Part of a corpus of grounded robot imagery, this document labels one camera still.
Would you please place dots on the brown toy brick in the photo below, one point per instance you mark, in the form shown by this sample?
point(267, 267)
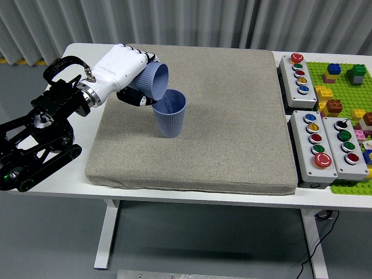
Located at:
point(334, 106)
point(368, 118)

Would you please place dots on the grey five-button control box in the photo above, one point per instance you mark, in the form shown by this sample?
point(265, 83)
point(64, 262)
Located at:
point(291, 84)

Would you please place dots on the green toy brick baseplate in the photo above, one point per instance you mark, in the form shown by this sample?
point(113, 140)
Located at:
point(343, 90)

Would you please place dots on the grey-brown fabric mat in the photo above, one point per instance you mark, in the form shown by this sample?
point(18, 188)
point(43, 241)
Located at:
point(218, 116)

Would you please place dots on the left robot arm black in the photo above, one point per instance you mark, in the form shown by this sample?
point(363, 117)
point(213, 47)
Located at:
point(52, 116)

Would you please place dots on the yellow toy brick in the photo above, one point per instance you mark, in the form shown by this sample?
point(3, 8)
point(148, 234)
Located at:
point(358, 114)
point(323, 92)
point(329, 76)
point(322, 107)

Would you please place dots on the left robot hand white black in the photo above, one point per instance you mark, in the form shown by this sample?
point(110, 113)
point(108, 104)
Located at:
point(122, 67)

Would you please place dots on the grey box black knob switch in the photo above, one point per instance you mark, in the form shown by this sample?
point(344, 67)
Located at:
point(340, 160)

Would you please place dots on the grey box large red button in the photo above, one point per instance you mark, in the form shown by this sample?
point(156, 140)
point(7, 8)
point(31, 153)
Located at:
point(302, 151)

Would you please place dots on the green toy brick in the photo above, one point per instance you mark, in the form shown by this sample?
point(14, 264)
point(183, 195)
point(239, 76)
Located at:
point(357, 70)

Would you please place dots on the pink toy brick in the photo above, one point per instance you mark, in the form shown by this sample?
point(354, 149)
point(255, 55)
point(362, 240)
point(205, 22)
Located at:
point(359, 135)

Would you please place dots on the white table leg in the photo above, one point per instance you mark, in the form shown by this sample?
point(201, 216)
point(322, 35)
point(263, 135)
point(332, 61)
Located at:
point(106, 232)
point(316, 247)

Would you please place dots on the blue toy brick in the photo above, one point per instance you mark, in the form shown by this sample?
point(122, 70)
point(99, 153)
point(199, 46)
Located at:
point(368, 157)
point(334, 69)

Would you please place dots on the blue ribbed plastic cup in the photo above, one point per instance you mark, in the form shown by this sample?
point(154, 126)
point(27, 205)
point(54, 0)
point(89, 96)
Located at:
point(170, 125)
point(151, 81)

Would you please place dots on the grey toy brick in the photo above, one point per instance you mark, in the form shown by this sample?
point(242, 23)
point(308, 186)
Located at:
point(358, 80)

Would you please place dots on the grey pleated curtain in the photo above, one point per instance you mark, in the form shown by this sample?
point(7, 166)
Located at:
point(174, 20)

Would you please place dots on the yellow black floor tape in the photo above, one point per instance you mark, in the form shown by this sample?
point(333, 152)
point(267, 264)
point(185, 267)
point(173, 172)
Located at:
point(37, 62)

